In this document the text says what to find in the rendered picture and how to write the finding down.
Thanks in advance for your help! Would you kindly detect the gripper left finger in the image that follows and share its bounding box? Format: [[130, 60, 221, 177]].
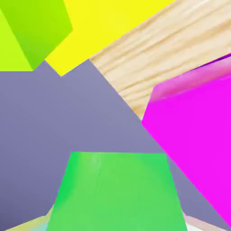
[[5, 203, 55, 231]]

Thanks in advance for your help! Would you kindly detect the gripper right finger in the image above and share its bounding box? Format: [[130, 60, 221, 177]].
[[181, 210, 230, 231]]

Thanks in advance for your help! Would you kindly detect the small green cube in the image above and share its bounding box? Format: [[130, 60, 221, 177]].
[[46, 151, 189, 231]]

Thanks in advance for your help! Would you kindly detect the small magenta cube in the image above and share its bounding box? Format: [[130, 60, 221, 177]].
[[141, 55, 231, 229]]

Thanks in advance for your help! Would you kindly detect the large purple box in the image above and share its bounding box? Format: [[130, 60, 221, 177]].
[[191, 53, 231, 71]]

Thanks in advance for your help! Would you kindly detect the large lime green box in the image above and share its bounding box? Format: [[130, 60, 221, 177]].
[[0, 0, 74, 72]]

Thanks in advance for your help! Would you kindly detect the large yellow box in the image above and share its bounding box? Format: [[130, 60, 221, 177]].
[[44, 0, 176, 78]]

